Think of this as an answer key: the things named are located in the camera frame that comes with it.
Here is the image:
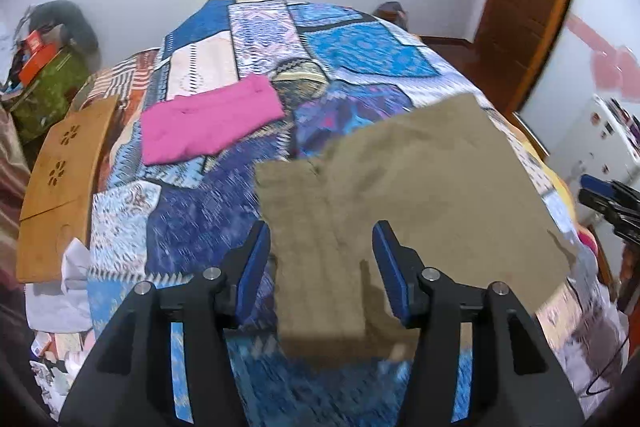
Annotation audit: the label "olive green pants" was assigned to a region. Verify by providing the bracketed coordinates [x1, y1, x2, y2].
[255, 94, 577, 364]

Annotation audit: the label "white suitcase with stickers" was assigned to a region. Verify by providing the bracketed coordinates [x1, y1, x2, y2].
[546, 94, 639, 198]

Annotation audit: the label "wooden lap tray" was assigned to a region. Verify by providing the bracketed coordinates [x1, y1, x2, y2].
[16, 95, 118, 283]

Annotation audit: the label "wooden wardrobe with sliding doors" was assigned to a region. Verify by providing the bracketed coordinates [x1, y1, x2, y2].
[504, 0, 640, 148]

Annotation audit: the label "striped brown curtain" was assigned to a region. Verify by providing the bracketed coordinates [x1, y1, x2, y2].
[0, 108, 30, 289]

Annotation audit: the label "folded pink garment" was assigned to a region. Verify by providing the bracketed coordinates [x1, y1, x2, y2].
[140, 74, 284, 166]

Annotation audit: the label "dark backpack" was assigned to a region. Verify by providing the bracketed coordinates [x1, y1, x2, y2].
[373, 1, 408, 30]

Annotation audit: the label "green cloth covered pile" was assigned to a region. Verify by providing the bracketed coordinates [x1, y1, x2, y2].
[4, 48, 89, 144]

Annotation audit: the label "orange box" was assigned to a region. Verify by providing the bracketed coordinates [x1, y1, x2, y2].
[18, 30, 58, 87]

